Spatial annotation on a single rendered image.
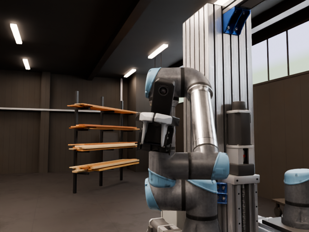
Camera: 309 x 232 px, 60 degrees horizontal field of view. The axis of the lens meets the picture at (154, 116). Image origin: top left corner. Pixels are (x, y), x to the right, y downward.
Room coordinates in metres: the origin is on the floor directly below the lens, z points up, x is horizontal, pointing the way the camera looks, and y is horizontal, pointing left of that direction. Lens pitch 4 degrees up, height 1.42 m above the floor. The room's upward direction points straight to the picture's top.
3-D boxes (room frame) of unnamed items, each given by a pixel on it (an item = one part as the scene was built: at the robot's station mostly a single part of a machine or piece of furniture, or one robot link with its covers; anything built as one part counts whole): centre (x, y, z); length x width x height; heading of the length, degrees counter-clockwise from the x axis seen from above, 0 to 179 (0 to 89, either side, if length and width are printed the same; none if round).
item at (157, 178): (0.76, -0.04, 1.34); 0.11 x 0.08 x 0.11; 85
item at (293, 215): (1.20, -0.64, 1.09); 0.15 x 0.15 x 0.10
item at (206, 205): (1.02, -0.17, 1.20); 0.13 x 0.12 x 0.14; 85
